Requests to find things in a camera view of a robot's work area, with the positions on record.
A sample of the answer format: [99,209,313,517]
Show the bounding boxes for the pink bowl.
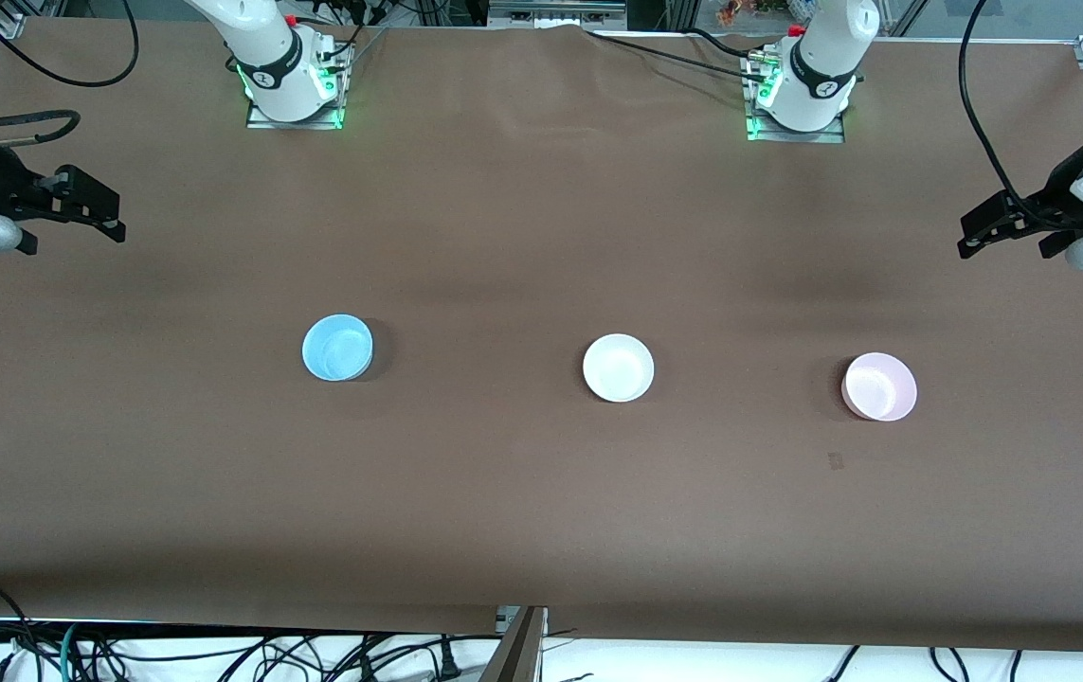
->
[841,351,918,422]

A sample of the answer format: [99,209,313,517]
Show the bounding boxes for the light blue bowl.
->
[301,314,375,383]

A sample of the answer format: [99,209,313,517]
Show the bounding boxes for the white bowl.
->
[583,333,656,404]

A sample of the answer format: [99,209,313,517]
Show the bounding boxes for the grey metal box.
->
[487,0,629,31]

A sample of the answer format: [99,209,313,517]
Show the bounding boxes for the brown paper table cover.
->
[0,17,1083,655]

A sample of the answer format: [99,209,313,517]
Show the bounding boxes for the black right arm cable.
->
[0,109,82,153]

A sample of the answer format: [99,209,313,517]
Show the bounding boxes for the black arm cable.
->
[961,0,1044,228]
[0,109,82,153]

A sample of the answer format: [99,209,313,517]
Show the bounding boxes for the black hanging cable loop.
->
[0,0,140,88]

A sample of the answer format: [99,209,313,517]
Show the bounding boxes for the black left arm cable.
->
[961,0,1044,228]

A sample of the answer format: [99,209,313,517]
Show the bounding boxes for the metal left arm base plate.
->
[742,52,847,145]

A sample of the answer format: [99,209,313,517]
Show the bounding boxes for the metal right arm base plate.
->
[245,43,352,131]

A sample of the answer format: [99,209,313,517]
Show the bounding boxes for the short black base cable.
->
[688,27,765,60]

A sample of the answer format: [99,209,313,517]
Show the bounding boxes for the long black base cable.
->
[587,28,769,86]

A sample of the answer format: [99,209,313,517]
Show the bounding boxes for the teal cable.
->
[58,620,82,682]

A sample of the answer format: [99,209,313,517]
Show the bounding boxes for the aluminium frame post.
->
[479,606,550,682]

